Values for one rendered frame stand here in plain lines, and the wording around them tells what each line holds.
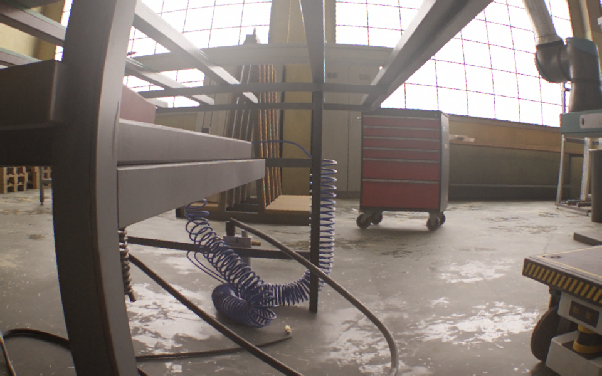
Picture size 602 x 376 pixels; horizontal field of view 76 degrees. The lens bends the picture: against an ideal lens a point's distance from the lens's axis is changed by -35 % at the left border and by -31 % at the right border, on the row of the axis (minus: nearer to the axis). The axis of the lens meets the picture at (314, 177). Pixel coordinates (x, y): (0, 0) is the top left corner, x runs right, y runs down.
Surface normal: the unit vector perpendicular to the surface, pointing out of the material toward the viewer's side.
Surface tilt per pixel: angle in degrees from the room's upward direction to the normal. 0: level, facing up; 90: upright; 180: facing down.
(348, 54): 90
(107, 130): 90
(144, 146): 90
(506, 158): 90
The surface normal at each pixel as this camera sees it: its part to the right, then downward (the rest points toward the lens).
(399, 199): -0.38, 0.03
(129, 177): 1.00, 0.03
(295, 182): -0.02, 0.04
